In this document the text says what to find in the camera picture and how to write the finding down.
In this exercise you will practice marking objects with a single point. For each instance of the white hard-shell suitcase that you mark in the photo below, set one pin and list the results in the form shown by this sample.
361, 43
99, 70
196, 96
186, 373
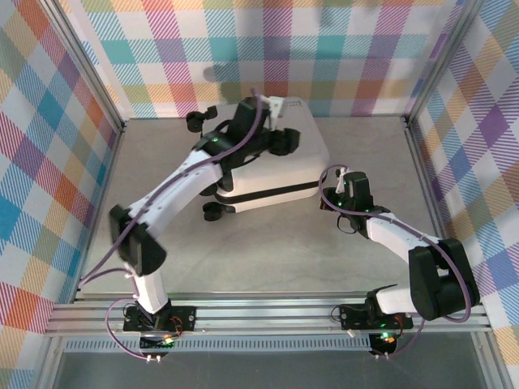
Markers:
292, 174

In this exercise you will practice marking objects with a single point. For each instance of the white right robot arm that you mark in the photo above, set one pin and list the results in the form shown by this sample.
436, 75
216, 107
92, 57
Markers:
393, 235

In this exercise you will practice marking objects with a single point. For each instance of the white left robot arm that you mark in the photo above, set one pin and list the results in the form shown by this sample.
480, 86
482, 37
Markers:
182, 186

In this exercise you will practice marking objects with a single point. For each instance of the aluminium table side rail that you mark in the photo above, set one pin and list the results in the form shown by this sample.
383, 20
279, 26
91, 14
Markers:
414, 146
114, 148

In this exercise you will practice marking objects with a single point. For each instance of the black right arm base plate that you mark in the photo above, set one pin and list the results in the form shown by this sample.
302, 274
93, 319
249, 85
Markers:
353, 316

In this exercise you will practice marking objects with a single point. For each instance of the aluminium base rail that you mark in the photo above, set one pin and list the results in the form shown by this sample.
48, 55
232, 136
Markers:
263, 314

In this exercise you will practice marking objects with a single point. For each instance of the aluminium frame post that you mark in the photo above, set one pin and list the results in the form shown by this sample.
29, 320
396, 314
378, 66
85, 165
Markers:
89, 69
442, 65

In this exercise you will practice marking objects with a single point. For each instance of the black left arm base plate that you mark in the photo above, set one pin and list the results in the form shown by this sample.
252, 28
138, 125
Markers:
184, 318

